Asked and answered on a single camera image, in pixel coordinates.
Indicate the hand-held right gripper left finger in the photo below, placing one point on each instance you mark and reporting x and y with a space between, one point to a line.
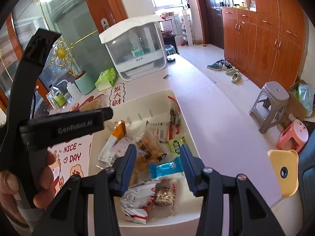
129 168

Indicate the grey plastic stool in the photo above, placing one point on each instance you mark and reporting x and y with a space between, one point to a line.
270 103

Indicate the pink printed table cover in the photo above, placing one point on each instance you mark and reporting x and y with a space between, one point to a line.
221 127

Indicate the white plastic bin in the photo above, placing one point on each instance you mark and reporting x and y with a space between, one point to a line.
157 103

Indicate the wooden wall cabinet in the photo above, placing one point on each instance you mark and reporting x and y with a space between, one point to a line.
265 41

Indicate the clear nut bar packet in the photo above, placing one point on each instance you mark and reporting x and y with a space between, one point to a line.
165 195

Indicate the white plastic bottle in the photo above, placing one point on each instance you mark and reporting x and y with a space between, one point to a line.
73 92

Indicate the cardboard box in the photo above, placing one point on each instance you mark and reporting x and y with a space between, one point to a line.
290 113

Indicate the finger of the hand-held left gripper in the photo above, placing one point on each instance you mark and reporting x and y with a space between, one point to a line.
27 78

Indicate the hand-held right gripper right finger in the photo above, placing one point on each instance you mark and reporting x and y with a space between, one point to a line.
189 170

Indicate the person's left hand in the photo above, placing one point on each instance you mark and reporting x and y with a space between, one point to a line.
48 179

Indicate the dark entrance door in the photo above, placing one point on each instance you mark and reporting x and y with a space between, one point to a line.
214 29

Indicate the white red snack packet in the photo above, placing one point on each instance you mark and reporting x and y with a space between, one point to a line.
136 201

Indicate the white shoe rack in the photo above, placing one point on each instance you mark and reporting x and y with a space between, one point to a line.
187 27

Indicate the wooden framed glass door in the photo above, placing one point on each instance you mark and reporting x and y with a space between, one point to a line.
14 54
81 17

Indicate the green snack packet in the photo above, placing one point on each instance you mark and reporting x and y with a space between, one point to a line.
176 145

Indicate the pink plastic stool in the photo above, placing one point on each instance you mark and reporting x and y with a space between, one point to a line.
294 135

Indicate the green tissue pack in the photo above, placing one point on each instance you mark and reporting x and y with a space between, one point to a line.
105 78

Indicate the blue shoe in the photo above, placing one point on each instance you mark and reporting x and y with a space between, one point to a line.
214 66

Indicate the green plastic bag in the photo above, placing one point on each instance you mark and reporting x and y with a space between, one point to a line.
305 98

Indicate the clear yellow bun packet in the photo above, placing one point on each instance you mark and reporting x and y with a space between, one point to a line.
147 148

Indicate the white label snack packet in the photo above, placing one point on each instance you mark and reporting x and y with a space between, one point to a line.
160 131

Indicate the green slipper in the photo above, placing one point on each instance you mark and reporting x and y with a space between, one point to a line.
232 71
235 78

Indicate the white countertop appliance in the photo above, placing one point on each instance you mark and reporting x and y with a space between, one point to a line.
137 51

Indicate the small blue stool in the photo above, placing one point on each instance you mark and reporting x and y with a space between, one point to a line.
169 49

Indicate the dark sneaker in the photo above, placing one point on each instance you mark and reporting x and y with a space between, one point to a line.
228 65

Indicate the clear bottle green label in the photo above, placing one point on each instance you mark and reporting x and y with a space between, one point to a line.
57 97

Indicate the orange snack packet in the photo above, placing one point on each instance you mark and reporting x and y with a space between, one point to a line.
118 132

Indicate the blue snack packet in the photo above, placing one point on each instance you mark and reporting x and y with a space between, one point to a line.
167 168

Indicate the mint green canister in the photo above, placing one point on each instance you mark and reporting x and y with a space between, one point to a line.
86 83

